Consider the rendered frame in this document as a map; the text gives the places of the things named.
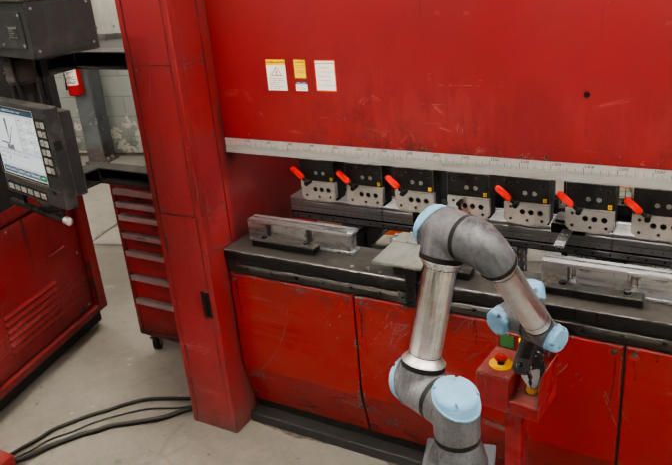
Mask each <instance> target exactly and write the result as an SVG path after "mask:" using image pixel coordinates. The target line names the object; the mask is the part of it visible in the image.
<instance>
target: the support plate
mask: <svg viewBox="0 0 672 465"><path fill-rule="evenodd" d="M409 238H414V236H413V233H408V232H402V233H401V234H400V235H399V236H398V237H397V238H396V239H395V240H394V241H398V242H394V241H392V242H391V243H390V244H389V245H388V246H387V247H386V248H385V249H384V250H383V251H382V252H381V253H380V254H379V255H378V256H376V257H375V258H374V259H373V260H372V263H373V264H379V265H385V266H392V267H398V268H404V269H410V270H416V271H421V270H422V269H423V262H422V261H421V259H420V258H419V250H420V245H416V244H409ZM402 242H405V243H402ZM406 242H407V243H406Z"/></svg>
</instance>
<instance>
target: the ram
mask: <svg viewBox="0 0 672 465"><path fill-rule="evenodd" d="M205 7H206V14H207V21H208V28H209V34H210V41H211V48H212V55H213V62H214V69H215V76H216V82H217V89H218V96H219V103H220V110H221V117H222V124H223V130H224V137H225V138H238V139H251V140H265V141H278V142H292V143H305V144H319V145H332V146H346V147H359V148H373V149H386V150H400V151H413V152H427V153H440V154H454V155H467V156H481V157H494V158H508V159H521V160H535V161H548V162H561V163H575V164H588V165H602V166H615V167H629V168H642V169H656V170H669V171H672V0H205ZM265 59H274V60H285V69H286V79H287V88H288V91H282V90H269V87H268V78H267V70H266V61H265ZM293 60H305V67H306V77H307V78H295V73H294V64H293ZM314 60H334V61H335V73H336V85H337V92H329V91H317V89H316V79H315V68H314ZM295 82H307V87H308V91H296V83H295ZM225 145H226V144H225ZM226 152H233V153H244V154H256V155H267V156H279V157H291V158H302V159H314V160H325V161H337V162H349V163H360V164H372V165H383V166H395V167H407V168H418V169H430V170H441V171H453V172H465V173H476V174H488V175H499V176H511V177H523V178H534V179H546V180H557V181H569V182H581V183H592V184H604V185H615V186H627V187H639V188H650V189H662V190H672V181H665V180H653V179H640V178H628V177H615V176H603V175H591V174H578V173H566V172H553V171H541V170H528V169H516V168H504V167H491V166H479V165H466V164H454V163H442V162H429V161H417V160H404V159H392V158H379V157H367V156H355V155H342V154H330V153H317V152H305V151H292V150H280V149H268V148H255V147H243V146H230V145H226Z"/></svg>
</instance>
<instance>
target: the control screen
mask: <svg viewBox="0 0 672 465"><path fill-rule="evenodd" d="M0 153H1V157H2V161H3V164H4V168H5V170H6V171H9V172H12V173H15V174H18V175H21V176H24V177H27V178H30V179H33V180H36V181H39V182H42V183H45V184H48V181H47V177H46V173H45V168H44V164H43V160H42V156H41V152H40V148H39V144H38V140H37V136H36V132H35V128H34V124H33V120H32V116H31V113H28V112H23V111H18V110H13V109H8V108H3V107H0ZM8 154H10V155H12V157H13V160H9V156H8Z"/></svg>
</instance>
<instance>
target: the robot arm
mask: <svg viewBox="0 0 672 465"><path fill-rule="evenodd" d="M413 236H414V238H415V241H416V242H417V243H418V244H419V245H420V250H419V258H420V259H421V261H422V262H423V269H422V275H421V280H420V286H419V292H418V298H417V304H416V310H415V316H414V322H413V328H412V334H411V340H410V345H409V350H408V351H406V352H404V353H403V354H402V357H401V358H399V359H398V360H397V361H396V362H395V366H392V368H391V370H390V374H389V387H390V390H391V392H392V394H393V395H394V396H395V397H396V398H397V399H398V400H399V401H400V402H401V403H402V404H404V405H406V406H408V407H409V408H411V409H412V410H414V411H415V412H416V413H418V414H419V415H421V416H422V417H423V418H425V419H426V420H428V421H429V422H430V423H432V425H433V430H434V439H433V442H432V445H431V448H430V450H429V453H428V465H488V456H487V453H486V451H485V448H484V446H483V444H482V441H481V400H480V394H479V391H478V389H477V387H476V386H475V385H474V384H473V383H472V382H471V381H469V380H468V379H466V378H464V377H461V376H458V377H455V376H454V375H447V376H444V374H445V369H446V362H445V360H444V359H443V358H442V352H443V346H444V340H445V335H446V329H447V324H448V318H449V313H450V307H451V302H452V296H453V291H454V285H455V280H456V274H457V270H458V269H459V268H461V267H462V266H464V264H467V265H469V266H471V267H472V268H474V269H476V270H477V271H478V272H479V273H480V274H481V275H482V277H483V278H484V279H486V280H488V281H491V282H492V284H493V285H494V286H495V288H496V289H497V291H498V292H499V293H500V295H501V296H502V298H503V299H504V302H503V303H501V304H499V305H496V307H494V308H493V309H491V310H490V311H489V312H488V313H487V318H486V319H487V323H488V326H489V327H490V329H491V330H492V331H493V332H494V333H496V334H498V335H503V334H505V333H508V332H509V331H510V332H512V333H514V334H516V335H518V336H520V337H521V338H520V341H519V345H518V348H517V351H516V355H515V358H514V361H513V364H512V370H513V371H514V373H517V374H520V375H521V377H522V379H523V380H524V382H525V383H526V384H527V386H528V387H529V388H530V389H532V390H533V389H535V388H536V387H537V386H538V381H539V379H540V378H541V376H542V375H543V373H544V372H545V370H546V364H545V361H544V357H545V353H546V351H547V358H548V356H549V355H550V351H551V352H554V353H556V352H559V351H561V350H562V349H563V348H564V346H565V345H566V343H567V341H568V336H569V334H568V330H567V329H566V328H565V327H564V326H562V325H561V324H560V323H556V322H554V321H553V319H552V318H551V316H550V315H549V313H548V311H547V310H546V299H545V298H546V295H545V286H544V284H543V283H542V282H541V281H538V280H536V279H526V277H525V276H524V274H523V273H522V271H521V269H520V268H519V266H518V258H517V255H516V253H515V252H514V250H513V249H512V247H511V246H510V245H509V243H508V242H507V240H506V239H505V238H504V237H503V236H502V234H501V233H500V232H499V231H498V230H497V229H496V228H495V227H494V226H493V225H492V224H490V223H489V222H488V221H486V220H485V219H483V218H481V217H478V216H474V215H472V214H469V213H466V212H463V211H461V210H458V209H455V208H454V207H452V206H446V205H442V204H434V205H431V206H429V207H427V208H426V209H425V210H424V211H423V212H421V213H420V214H419V216H418V217H417V219H416V221H415V224H414V227H413ZM548 350H549V352H548ZM532 367H533V369H532ZM531 369H532V370H531ZM530 372H531V374H532V377H533V378H532V380H530V378H531V376H530ZM531 381H532V382H531Z"/></svg>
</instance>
